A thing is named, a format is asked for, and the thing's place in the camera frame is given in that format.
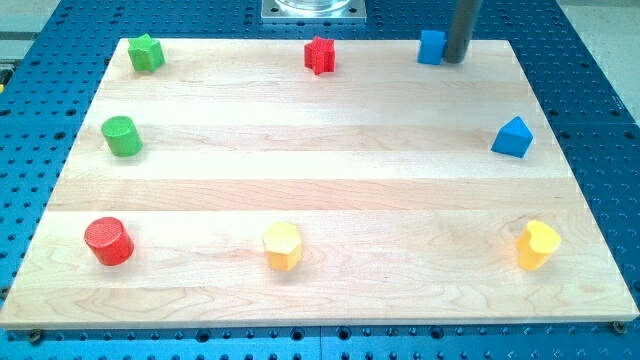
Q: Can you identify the blue cube block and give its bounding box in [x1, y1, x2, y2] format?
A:
[417, 30, 446, 65]

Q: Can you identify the wooden board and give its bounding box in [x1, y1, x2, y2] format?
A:
[1, 38, 638, 329]

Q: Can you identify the yellow hexagon block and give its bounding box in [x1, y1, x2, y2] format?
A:
[263, 222, 302, 271]

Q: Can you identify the red star block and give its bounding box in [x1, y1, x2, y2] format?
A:
[304, 36, 335, 75]

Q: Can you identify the blue triangular prism block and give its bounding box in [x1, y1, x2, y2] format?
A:
[491, 116, 534, 158]

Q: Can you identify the green cylinder block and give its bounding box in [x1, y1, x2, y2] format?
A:
[101, 116, 143, 157]

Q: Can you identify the green star block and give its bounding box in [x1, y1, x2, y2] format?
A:
[128, 33, 165, 72]

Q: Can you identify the red cylinder block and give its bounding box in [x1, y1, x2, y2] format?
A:
[84, 217, 134, 266]

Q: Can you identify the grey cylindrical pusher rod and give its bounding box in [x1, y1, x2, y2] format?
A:
[443, 0, 483, 64]

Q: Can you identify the yellow heart block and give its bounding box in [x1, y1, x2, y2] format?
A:
[516, 220, 562, 270]

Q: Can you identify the blue perforated table plate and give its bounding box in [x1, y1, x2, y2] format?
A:
[1, 0, 639, 359]

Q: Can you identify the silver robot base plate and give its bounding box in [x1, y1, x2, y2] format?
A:
[260, 0, 367, 23]

